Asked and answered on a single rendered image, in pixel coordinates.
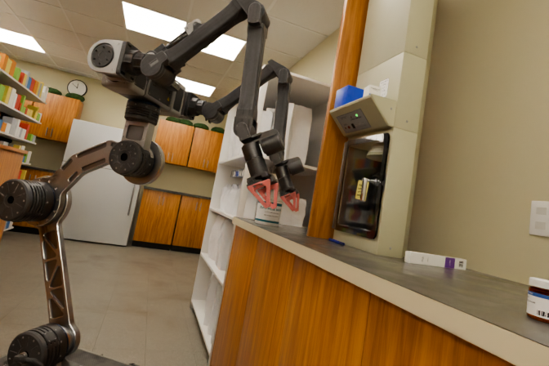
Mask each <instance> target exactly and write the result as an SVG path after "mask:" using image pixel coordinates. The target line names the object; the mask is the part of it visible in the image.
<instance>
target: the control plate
mask: <svg viewBox="0 0 549 366"><path fill-rule="evenodd" d="M356 114H357V115H358V116H356ZM350 116H351V117H352V118H351V117H350ZM336 118H337V120H338V122H339V123H340V124H341V126H342V128H343V130H344V131H345V133H350V132H356V131H359V130H362V129H365V128H369V127H371V126H370V124H369V122H368V120H367V119H366V117H365V116H364V113H363V112H362V110H361V109H357V110H354V111H352V112H349V113H347V114H343V115H341V116H338V117H336ZM362 122H364V123H362ZM352 123H353V124H354V125H355V128H353V127H352V126H351V124H352ZM356 123H357V124H358V125H356ZM359 123H361V124H359ZM348 126H350V129H349V128H348ZM345 127H346V129H345Z"/></svg>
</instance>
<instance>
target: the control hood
mask: <svg viewBox="0 0 549 366"><path fill-rule="evenodd" d="M396 103H397V102H396V101H395V100H390V99H387V98H385V97H382V96H377V95H374V94H370V95H367V96H364V97H362V98H359V99H358V100H354V101H352V102H350V103H348V104H345V105H342V106H340V107H337V108H336V109H332V110H330V111H329V112H330V114H331V115H332V117H333V119H334V121H335V123H336V124H337V126H338V127H339V129H340V131H341V133H342V135H343V136H345V137H350V136H357V135H360V134H364V133H368V132H375V131H378V130H382V129H386V128H389V127H393V126H394V121H395V109H396ZM357 109H361V110H362V112H363V113H364V116H365V117H366V119H367V120H368V122H369V124H370V126H371V127H369V128H365V129H362V130H359V131H356V132H350V133H345V131H344V130H343V128H342V126H341V124H340V123H339V122H338V120H337V118H336V117H338V116H341V115H343V114H347V113H349V112H352V111H354V110H357Z"/></svg>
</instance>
